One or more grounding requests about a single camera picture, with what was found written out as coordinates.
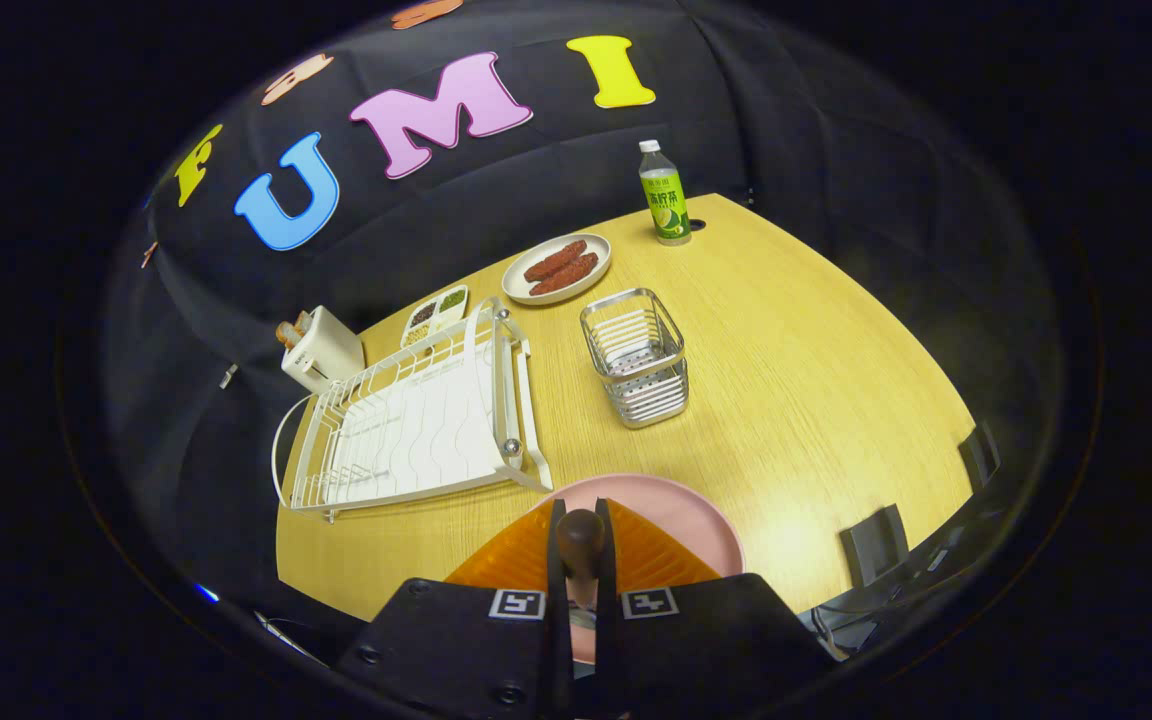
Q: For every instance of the white oval plate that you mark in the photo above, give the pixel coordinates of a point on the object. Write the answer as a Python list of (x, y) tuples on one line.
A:
[(516, 285)]

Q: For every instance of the toasted bread slice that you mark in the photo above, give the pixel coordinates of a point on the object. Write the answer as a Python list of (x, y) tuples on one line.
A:
[(287, 333), (302, 322)]

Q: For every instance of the white divided condiment tray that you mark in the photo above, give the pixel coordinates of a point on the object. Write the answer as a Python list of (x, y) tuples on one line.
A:
[(436, 315)]

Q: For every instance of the cream toaster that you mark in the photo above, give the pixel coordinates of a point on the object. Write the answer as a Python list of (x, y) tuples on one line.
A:
[(331, 352)]

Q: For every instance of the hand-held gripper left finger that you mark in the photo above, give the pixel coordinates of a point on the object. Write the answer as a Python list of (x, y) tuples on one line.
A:
[(456, 640)]

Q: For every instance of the reddish brown sausage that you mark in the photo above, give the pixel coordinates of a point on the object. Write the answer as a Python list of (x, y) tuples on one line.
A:
[(554, 260), (566, 273)]

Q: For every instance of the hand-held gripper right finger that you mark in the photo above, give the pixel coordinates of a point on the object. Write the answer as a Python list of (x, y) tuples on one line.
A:
[(716, 640)]

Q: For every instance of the small white tag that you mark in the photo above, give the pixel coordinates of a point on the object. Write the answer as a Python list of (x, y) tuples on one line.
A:
[(228, 377)]

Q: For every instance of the green label drink bottle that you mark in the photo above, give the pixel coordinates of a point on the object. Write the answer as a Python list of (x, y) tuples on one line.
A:
[(666, 205)]

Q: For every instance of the black backdrop cloth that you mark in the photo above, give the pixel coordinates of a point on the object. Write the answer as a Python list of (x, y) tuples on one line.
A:
[(536, 190)]

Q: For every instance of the pink plate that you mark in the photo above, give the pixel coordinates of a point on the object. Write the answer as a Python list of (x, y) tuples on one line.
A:
[(686, 520)]

